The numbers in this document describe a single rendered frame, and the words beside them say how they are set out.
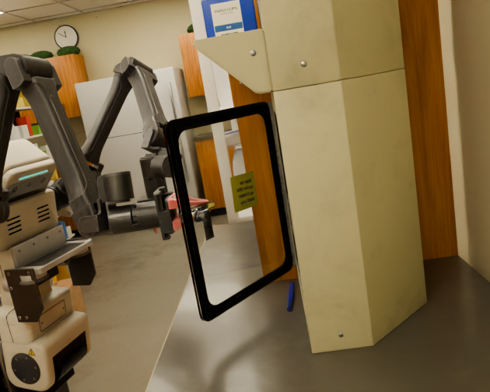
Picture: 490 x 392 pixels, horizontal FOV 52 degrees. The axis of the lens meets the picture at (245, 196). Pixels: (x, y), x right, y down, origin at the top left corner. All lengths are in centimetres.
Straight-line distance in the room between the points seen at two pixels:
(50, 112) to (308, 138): 60
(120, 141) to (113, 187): 491
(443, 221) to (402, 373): 53
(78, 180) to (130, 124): 481
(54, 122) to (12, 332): 73
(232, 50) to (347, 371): 56
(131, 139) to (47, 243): 435
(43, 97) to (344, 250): 72
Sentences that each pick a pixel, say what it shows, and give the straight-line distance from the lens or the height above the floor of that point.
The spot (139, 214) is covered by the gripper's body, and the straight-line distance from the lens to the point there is 105.
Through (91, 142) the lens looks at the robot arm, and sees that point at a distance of 169.
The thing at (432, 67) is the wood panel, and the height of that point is 140.
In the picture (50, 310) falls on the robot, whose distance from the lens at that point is 170.
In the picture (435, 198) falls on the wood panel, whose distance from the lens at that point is 130.
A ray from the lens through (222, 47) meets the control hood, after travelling 83.
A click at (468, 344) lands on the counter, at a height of 94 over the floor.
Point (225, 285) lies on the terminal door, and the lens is 104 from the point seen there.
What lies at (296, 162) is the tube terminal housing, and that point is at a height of 129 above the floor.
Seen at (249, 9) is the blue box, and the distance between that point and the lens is 103.
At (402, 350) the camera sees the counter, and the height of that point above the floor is 94.
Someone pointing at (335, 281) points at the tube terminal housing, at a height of 107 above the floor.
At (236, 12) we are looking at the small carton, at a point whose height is 155.
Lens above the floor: 142
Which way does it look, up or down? 12 degrees down
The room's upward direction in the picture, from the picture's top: 10 degrees counter-clockwise
